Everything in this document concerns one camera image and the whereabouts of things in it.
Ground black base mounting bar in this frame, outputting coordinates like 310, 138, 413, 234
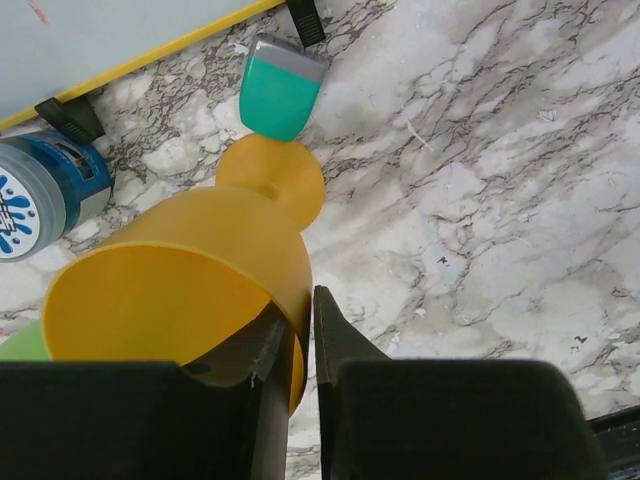
589, 406, 640, 480

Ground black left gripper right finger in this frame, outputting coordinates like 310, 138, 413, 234
313, 286, 607, 479

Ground yellow framed whiteboard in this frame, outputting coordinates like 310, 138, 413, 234
1, 1, 278, 144

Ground teal whiteboard eraser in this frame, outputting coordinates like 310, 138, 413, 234
239, 34, 329, 142

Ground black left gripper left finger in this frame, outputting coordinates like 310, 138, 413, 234
1, 320, 288, 479

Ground green plastic wine glass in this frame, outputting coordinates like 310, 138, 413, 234
0, 320, 51, 362

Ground orange plastic wine glass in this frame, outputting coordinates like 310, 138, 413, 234
41, 134, 325, 408

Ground blue labelled round container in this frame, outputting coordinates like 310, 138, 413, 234
1, 130, 113, 263

